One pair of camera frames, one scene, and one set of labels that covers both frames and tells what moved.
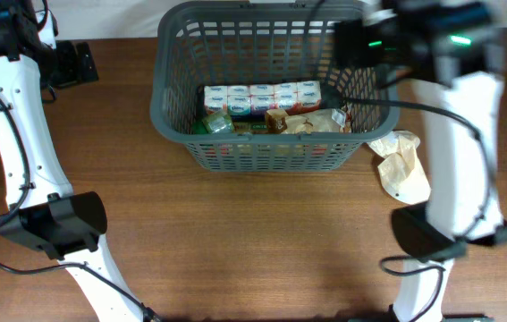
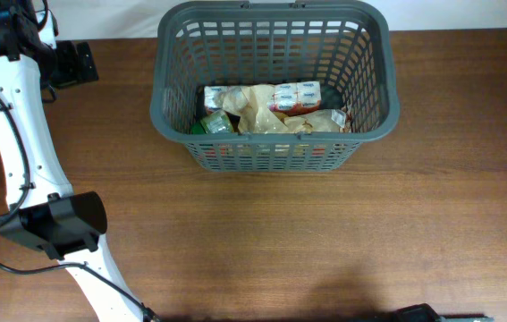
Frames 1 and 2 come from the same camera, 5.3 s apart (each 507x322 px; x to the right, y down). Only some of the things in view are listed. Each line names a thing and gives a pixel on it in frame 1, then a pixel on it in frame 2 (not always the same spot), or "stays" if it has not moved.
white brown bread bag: x=318 y=121 stays
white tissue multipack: x=255 y=99 stays
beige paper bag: x=402 y=174 -> x=251 y=103
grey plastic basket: x=257 y=43 stays
